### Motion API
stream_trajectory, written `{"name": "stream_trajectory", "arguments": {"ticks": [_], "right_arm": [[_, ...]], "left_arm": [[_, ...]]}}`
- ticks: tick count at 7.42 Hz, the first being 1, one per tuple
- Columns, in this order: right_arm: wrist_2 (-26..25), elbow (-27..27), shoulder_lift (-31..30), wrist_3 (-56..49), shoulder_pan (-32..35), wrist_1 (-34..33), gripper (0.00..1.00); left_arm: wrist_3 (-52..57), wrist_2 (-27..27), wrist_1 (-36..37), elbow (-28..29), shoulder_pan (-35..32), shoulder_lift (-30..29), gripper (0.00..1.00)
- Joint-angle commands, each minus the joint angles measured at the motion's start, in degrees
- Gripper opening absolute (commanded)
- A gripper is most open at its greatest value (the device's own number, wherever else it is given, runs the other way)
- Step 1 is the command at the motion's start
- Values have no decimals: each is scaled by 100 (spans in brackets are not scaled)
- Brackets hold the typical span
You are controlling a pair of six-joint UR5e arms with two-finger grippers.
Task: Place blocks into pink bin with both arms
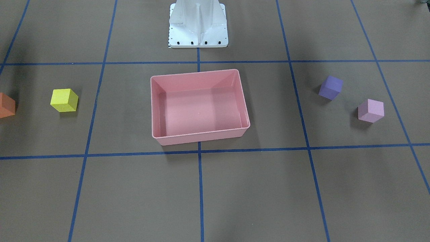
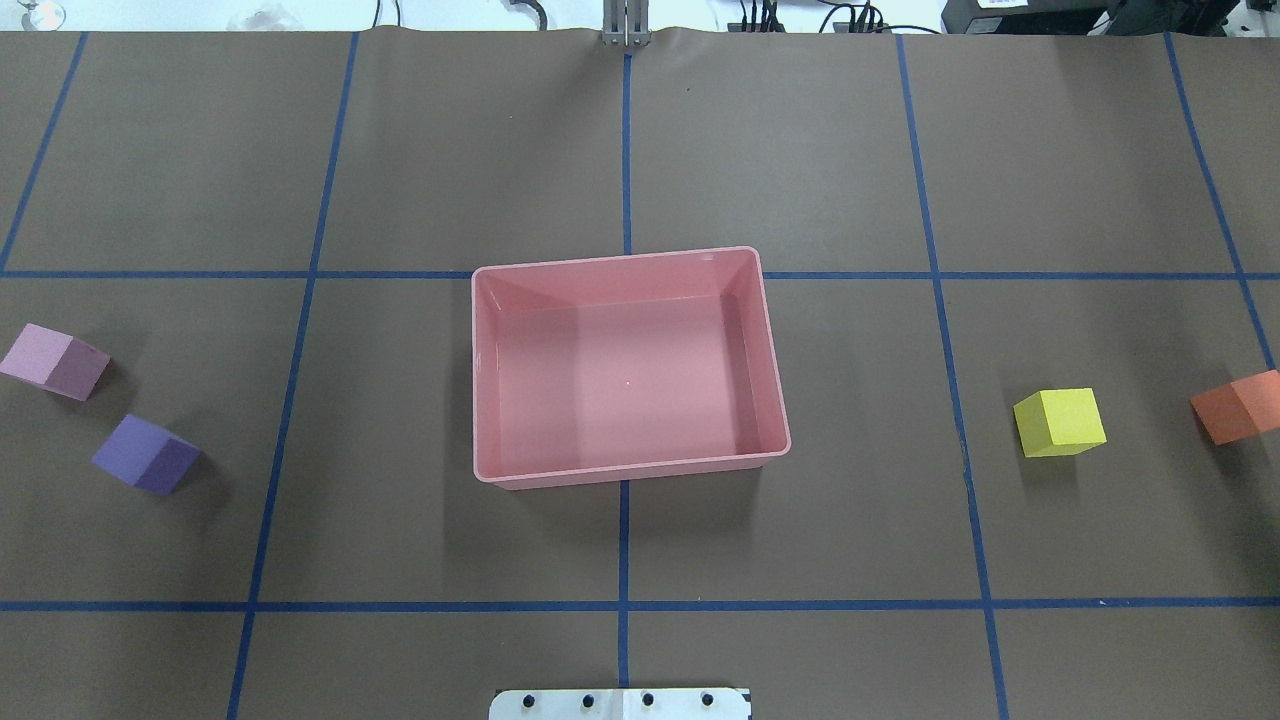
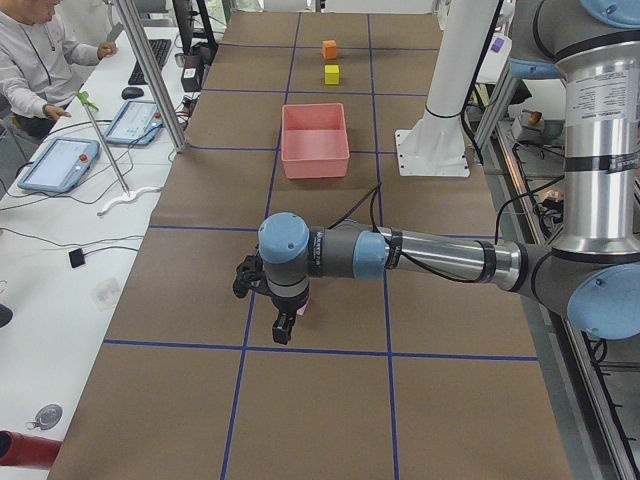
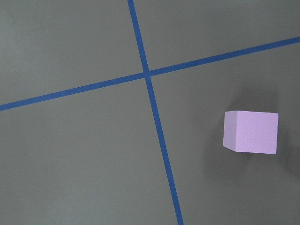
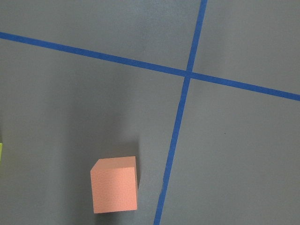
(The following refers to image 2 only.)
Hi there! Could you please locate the white metal mounting plate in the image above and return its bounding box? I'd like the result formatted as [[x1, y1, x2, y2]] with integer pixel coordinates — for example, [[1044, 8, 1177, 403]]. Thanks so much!
[[488, 687, 753, 719]]

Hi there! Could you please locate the purple foam block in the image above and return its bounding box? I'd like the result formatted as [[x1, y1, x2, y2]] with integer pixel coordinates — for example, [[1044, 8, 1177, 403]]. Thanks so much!
[[91, 414, 202, 496]]

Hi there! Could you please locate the orange foam block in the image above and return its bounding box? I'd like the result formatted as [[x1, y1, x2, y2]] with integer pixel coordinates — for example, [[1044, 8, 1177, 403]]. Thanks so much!
[[1190, 370, 1279, 446]]

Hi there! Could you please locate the black equipment box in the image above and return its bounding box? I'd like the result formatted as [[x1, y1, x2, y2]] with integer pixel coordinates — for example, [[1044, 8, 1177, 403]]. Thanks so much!
[[941, 1, 1240, 37]]

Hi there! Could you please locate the grey metal bracket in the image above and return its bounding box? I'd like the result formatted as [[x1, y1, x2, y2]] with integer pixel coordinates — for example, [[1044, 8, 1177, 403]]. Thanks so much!
[[600, 0, 652, 49]]

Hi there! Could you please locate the pink foam block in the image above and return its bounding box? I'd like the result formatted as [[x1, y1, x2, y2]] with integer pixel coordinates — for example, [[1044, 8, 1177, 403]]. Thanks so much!
[[1, 323, 111, 402]]

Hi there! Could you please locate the yellow foam block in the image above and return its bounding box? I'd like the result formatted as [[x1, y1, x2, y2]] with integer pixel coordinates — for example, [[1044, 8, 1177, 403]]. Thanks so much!
[[1012, 388, 1107, 457]]

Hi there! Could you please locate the pink plastic bin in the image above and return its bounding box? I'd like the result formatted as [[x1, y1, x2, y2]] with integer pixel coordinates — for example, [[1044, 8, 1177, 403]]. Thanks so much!
[[470, 246, 792, 491]]

